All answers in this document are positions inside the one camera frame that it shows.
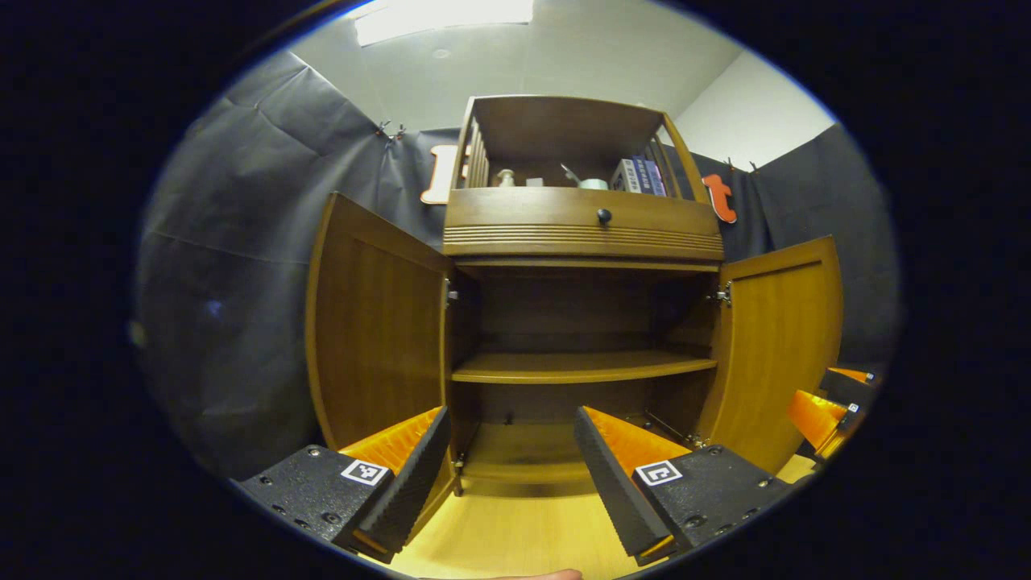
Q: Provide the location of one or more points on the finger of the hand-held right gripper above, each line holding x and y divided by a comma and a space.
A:
854, 388
813, 419

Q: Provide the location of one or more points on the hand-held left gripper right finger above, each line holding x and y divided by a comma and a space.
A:
616, 483

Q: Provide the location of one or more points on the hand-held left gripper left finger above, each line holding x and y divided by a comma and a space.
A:
411, 475

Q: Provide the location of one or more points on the wooden shoe cabinet door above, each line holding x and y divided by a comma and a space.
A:
374, 338
773, 354

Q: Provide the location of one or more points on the wooden double-door shoe cabinet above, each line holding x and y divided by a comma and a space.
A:
580, 246

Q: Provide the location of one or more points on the small metal door hinge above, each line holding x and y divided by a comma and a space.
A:
723, 296
691, 441
451, 294
457, 466

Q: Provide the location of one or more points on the wooden cabinet drawer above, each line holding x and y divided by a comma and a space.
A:
523, 209

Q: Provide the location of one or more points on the wooden inner shelf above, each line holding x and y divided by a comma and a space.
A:
580, 368

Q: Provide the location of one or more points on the light blue spine book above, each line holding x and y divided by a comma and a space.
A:
657, 180

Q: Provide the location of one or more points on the dark blue spine book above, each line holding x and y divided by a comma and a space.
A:
642, 176

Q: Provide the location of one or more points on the white ceramic vessel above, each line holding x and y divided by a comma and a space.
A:
594, 184

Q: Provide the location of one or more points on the white spine book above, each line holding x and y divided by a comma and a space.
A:
623, 177

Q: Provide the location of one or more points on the small beige jar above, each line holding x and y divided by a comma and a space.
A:
505, 179

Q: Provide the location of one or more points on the ceiling light panel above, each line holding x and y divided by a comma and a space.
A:
443, 18

